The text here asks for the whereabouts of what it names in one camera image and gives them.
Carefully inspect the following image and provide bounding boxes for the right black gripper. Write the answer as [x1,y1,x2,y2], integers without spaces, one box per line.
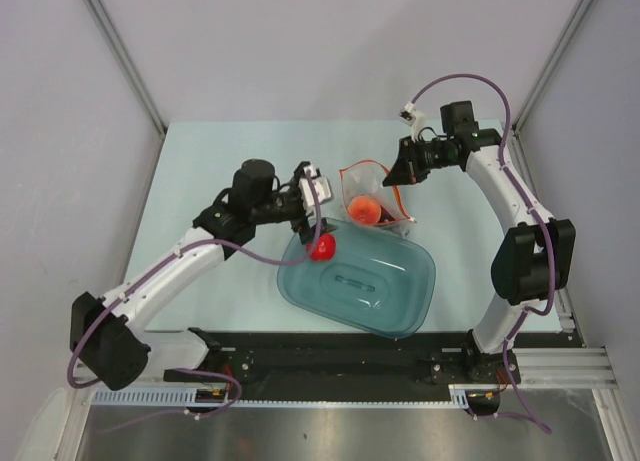
[384,135,458,187]

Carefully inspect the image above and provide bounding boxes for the red toy apple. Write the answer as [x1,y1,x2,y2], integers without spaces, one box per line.
[306,233,337,262]

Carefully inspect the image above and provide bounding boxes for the clear orange zip top bag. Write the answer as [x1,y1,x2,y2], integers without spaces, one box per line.
[339,159,416,238]

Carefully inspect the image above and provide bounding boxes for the orange toy peach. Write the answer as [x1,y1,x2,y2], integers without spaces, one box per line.
[347,195,382,226]

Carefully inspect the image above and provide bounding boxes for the blue transparent plastic tub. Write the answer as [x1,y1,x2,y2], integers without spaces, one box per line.
[277,218,436,338]

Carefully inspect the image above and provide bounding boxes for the purple toy eggplant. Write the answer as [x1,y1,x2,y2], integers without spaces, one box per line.
[379,207,397,224]

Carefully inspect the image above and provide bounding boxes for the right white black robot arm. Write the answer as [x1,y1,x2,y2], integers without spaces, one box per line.
[383,101,576,382]

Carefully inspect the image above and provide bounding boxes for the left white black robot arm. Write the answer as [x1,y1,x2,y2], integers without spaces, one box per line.
[66,159,333,391]

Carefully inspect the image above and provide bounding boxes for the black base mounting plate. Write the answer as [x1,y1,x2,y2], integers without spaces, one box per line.
[163,328,578,405]

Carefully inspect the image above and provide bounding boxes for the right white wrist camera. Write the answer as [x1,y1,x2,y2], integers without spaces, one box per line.
[399,102,426,141]

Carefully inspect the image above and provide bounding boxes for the white slotted cable duct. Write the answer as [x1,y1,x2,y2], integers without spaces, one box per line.
[91,386,469,410]

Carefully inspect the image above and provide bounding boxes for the right aluminium corner post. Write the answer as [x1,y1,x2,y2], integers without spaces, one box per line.
[511,0,596,134]

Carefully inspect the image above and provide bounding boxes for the aluminium corner post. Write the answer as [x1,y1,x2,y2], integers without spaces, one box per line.
[511,0,596,134]
[82,0,168,140]

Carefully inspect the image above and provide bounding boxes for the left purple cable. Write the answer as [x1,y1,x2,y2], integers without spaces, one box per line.
[67,178,324,432]

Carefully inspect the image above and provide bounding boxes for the left aluminium corner post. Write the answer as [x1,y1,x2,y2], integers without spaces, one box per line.
[82,0,168,140]

